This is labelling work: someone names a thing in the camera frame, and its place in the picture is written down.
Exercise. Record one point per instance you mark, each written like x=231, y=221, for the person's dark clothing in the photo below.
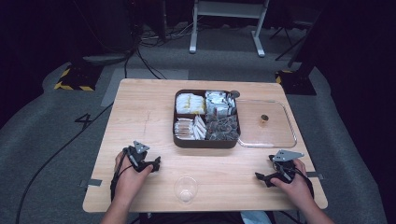
x=193, y=218

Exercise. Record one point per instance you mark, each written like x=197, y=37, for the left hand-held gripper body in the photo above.
x=137, y=157

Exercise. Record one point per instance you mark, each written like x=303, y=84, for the person's left hand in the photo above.
x=129, y=183

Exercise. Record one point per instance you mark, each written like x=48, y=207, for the grey round capsule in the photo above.
x=234, y=94

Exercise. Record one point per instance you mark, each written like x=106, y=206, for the clear plastic cup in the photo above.
x=186, y=188

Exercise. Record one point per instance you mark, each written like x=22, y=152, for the person's right hand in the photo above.
x=297, y=193

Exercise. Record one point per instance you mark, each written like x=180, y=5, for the pile of white yellow packets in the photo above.
x=190, y=104

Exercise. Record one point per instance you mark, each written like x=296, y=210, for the light blue cloth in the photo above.
x=253, y=217

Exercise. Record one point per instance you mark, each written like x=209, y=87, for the white desk frame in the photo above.
x=230, y=9

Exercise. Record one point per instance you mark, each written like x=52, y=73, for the clear plastic lid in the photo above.
x=274, y=133

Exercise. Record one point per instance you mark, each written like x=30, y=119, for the row of white sachets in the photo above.
x=200, y=127

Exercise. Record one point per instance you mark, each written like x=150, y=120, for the black yellow striped stand base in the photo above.
x=77, y=79

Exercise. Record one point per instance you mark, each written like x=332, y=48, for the pile of clear wrapped stirrers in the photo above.
x=183, y=129

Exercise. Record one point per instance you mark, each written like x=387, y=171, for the brown compartment box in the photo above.
x=205, y=143

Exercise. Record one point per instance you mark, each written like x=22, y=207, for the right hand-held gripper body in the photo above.
x=285, y=168

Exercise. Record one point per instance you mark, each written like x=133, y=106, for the pile of silver packets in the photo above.
x=219, y=104

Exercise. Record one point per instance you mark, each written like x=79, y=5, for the black tripod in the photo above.
x=289, y=40

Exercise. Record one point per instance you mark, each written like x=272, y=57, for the grey tape piece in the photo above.
x=91, y=183
x=315, y=175

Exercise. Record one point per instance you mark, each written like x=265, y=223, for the pile of dark packets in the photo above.
x=222, y=127

